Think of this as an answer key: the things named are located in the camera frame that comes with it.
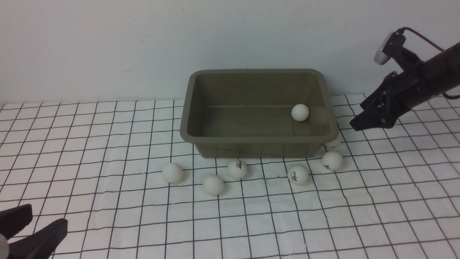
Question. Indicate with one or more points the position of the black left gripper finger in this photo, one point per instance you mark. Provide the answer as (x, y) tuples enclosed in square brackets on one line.
[(41, 244), (14, 220)]

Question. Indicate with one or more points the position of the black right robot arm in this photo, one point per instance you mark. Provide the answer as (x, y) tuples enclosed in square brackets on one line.
[(451, 77)]

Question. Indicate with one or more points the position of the olive plastic storage bin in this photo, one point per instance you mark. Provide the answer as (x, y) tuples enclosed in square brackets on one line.
[(246, 113)]

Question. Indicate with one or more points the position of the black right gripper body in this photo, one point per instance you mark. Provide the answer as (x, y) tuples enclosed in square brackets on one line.
[(398, 93)]

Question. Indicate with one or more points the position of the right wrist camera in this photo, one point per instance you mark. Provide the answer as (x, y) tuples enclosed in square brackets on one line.
[(393, 48)]

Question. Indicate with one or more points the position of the white ping-pong ball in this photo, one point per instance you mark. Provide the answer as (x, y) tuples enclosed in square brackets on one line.
[(237, 169), (300, 112), (298, 174), (334, 143), (332, 160), (213, 185), (172, 173)]

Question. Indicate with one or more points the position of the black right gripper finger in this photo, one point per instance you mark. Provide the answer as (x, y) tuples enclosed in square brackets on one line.
[(372, 119)]

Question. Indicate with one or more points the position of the white checkered table cloth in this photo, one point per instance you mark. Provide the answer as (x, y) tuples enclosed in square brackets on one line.
[(99, 165)]

